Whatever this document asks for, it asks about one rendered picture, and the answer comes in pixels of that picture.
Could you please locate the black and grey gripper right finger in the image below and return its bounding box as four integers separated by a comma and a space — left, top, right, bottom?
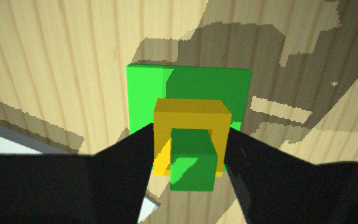
224, 127, 358, 224

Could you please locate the yellow square nut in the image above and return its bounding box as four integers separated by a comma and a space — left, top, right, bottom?
153, 98, 232, 177

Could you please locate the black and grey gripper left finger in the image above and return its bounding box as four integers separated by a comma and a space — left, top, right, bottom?
0, 123, 154, 224

